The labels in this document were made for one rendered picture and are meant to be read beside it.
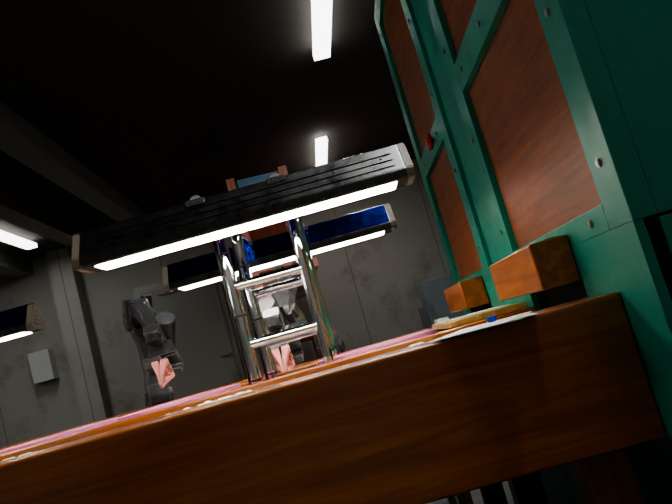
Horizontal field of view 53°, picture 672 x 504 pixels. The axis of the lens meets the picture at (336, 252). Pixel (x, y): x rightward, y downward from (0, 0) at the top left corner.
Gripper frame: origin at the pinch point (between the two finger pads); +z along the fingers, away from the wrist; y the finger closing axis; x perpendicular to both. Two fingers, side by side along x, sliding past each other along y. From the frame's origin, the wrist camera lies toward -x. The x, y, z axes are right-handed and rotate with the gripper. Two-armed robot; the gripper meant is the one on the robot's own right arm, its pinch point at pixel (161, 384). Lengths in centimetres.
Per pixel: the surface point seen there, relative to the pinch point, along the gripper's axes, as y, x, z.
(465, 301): 83, -13, 17
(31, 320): -23.9, -29.1, -3.6
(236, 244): 34, -40, 6
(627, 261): 89, -67, 83
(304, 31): 77, 4, -328
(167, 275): 12.5, -29.8, -5.7
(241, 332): 34, -38, 38
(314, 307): 49, -39, 37
